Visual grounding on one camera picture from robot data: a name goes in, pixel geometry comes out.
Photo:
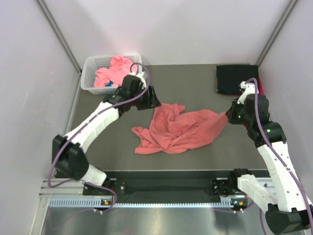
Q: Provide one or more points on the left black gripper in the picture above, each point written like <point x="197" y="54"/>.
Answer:
<point x="151" y="102"/>

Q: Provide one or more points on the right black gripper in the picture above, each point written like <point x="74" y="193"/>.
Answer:
<point x="230" y="112"/>

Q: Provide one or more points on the salmon pink t shirt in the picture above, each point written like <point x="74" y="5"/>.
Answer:
<point x="173" y="131"/>

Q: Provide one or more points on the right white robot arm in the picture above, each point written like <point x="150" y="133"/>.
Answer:
<point x="288" y="209"/>

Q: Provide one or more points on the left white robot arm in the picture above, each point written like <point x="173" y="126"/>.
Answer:
<point x="69" y="151"/>

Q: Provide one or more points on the folded black t shirt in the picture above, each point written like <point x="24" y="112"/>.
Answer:
<point x="229" y="77"/>

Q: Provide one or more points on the folded red t shirt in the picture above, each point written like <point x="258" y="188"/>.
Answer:
<point x="260" y="86"/>

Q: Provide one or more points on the pink t shirt in basket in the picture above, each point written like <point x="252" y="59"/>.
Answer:
<point x="116" y="62"/>

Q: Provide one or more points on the white plastic basket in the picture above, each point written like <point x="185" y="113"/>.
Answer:
<point x="93" y="63"/>

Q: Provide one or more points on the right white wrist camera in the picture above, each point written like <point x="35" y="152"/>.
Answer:
<point x="247" y="88"/>

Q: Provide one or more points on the slotted grey cable duct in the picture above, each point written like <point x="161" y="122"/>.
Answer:
<point x="106" y="203"/>

